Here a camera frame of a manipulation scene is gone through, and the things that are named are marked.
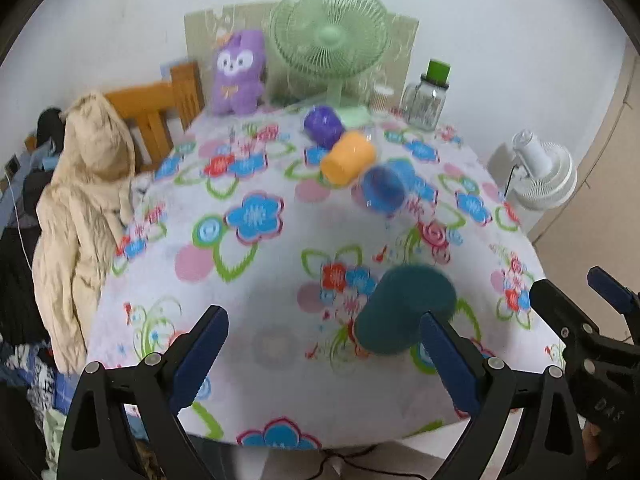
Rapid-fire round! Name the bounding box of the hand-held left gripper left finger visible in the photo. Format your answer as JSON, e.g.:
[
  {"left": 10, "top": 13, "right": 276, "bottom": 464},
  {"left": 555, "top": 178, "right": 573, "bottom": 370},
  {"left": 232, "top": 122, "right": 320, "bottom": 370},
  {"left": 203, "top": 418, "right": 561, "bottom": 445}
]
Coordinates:
[{"left": 57, "top": 304, "right": 231, "bottom": 480}]

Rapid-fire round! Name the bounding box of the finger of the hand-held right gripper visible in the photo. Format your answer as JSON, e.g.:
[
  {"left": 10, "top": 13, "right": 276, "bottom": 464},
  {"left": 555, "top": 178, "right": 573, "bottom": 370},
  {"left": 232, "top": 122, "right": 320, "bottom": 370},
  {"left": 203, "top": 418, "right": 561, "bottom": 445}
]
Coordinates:
[
  {"left": 586, "top": 266, "right": 640, "bottom": 322},
  {"left": 529, "top": 277, "right": 601, "bottom": 361}
]

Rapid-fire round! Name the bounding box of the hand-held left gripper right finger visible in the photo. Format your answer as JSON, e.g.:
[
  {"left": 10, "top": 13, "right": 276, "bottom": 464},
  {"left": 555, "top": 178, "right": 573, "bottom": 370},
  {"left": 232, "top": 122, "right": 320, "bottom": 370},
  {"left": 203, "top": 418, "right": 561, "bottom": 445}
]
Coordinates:
[{"left": 419, "top": 311, "right": 589, "bottom": 480}]

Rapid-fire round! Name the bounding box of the teal cup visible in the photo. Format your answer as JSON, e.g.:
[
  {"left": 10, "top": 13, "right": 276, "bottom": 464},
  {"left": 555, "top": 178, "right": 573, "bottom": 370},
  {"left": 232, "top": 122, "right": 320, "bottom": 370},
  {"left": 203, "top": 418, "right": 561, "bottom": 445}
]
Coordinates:
[{"left": 354, "top": 264, "right": 458, "bottom": 357}]

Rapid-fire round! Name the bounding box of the blue cup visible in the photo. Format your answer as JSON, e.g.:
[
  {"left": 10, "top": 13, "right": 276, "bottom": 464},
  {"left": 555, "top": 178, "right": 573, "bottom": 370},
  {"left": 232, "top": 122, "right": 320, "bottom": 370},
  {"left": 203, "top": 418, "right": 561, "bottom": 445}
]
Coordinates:
[{"left": 359, "top": 159, "right": 420, "bottom": 216}]

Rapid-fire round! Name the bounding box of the orange cup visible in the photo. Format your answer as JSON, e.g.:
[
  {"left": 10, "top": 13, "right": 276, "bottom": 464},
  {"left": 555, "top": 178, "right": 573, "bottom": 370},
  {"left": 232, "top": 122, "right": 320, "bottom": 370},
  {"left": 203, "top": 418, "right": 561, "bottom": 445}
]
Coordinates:
[{"left": 320, "top": 131, "right": 377, "bottom": 190}]

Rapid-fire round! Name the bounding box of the purple cup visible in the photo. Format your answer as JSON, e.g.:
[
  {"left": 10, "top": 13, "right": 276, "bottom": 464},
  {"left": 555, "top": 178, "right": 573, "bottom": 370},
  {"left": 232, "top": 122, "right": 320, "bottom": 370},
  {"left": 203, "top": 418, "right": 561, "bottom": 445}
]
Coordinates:
[{"left": 303, "top": 105, "right": 346, "bottom": 151}]

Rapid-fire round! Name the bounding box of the white fan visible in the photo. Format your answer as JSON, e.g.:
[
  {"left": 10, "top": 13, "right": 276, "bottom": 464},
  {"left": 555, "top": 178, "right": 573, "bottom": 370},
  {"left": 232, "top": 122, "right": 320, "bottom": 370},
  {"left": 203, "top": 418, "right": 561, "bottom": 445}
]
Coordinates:
[{"left": 487, "top": 130, "right": 578, "bottom": 233}]

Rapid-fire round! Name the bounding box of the pile of patterned clothes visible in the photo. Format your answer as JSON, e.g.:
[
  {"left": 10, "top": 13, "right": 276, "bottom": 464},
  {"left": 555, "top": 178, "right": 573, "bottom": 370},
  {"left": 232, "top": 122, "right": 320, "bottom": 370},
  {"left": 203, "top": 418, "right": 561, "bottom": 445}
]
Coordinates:
[{"left": 0, "top": 340, "right": 91, "bottom": 480}]

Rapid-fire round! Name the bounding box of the floral tablecloth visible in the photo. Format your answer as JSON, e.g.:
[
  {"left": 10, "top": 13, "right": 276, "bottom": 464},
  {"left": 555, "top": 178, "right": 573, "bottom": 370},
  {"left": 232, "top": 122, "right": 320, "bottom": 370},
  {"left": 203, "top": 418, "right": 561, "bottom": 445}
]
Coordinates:
[{"left": 85, "top": 100, "right": 566, "bottom": 451}]

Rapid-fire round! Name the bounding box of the beige jacket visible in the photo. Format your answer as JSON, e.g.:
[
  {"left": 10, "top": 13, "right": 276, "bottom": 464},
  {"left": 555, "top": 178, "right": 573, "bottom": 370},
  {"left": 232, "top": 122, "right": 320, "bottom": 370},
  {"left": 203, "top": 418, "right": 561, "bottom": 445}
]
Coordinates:
[{"left": 32, "top": 91, "right": 137, "bottom": 376}]

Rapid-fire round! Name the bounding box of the glass jar with green lid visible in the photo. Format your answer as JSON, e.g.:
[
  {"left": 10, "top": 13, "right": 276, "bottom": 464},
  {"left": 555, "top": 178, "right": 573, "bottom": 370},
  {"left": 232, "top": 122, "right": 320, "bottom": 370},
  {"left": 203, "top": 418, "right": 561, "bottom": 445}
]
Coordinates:
[{"left": 400, "top": 59, "right": 452, "bottom": 132}]

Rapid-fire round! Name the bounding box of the wooden chair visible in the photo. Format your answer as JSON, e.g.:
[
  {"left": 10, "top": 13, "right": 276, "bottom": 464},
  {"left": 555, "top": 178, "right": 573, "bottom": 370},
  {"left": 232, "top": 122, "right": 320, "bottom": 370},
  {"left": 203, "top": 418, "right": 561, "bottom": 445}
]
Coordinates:
[{"left": 102, "top": 61, "right": 206, "bottom": 173}]

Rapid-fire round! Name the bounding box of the small clear swab container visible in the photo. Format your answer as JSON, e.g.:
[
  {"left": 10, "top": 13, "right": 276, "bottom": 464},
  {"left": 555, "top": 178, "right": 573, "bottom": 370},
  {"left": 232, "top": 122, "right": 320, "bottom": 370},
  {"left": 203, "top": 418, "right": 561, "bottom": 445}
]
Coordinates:
[{"left": 369, "top": 82, "right": 396, "bottom": 113}]

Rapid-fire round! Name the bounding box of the black garment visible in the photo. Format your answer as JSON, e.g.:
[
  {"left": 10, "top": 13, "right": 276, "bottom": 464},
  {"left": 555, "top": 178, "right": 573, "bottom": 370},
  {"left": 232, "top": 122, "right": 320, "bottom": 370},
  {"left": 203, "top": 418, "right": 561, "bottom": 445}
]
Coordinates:
[{"left": 36, "top": 107, "right": 68, "bottom": 156}]

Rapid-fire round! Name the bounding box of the purple plush toy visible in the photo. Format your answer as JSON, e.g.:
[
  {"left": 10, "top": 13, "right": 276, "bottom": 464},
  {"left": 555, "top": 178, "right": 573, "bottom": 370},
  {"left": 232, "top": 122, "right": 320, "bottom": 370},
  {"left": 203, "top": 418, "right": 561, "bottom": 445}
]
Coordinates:
[{"left": 209, "top": 29, "right": 267, "bottom": 117}]

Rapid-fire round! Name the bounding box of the green desk fan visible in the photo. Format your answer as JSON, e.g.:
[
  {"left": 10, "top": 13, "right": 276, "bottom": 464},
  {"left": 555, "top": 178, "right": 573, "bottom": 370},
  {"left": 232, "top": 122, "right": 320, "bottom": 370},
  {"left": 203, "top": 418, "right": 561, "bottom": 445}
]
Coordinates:
[{"left": 269, "top": 0, "right": 392, "bottom": 128}]

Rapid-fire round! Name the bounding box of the black cable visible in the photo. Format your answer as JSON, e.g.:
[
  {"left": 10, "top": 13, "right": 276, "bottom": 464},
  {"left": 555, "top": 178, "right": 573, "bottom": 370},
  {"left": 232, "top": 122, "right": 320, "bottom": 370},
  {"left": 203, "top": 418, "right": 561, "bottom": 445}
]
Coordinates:
[{"left": 300, "top": 447, "right": 426, "bottom": 480}]

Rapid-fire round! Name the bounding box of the white cable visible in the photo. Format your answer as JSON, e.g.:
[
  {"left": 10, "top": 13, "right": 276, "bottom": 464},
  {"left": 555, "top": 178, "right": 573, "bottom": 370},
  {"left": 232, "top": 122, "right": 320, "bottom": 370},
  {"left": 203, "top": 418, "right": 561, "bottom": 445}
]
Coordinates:
[{"left": 4, "top": 172, "right": 32, "bottom": 267}]

